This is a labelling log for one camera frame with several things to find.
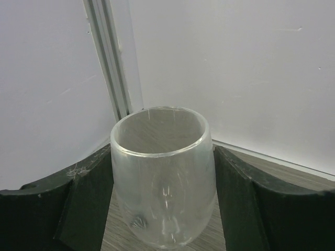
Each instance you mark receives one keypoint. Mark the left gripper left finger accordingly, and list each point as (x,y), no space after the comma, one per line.
(64,211)

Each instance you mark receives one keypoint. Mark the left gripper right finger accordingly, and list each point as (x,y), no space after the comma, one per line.
(262,212)

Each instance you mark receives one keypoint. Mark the clear wine glass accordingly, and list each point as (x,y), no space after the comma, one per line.
(164,175)

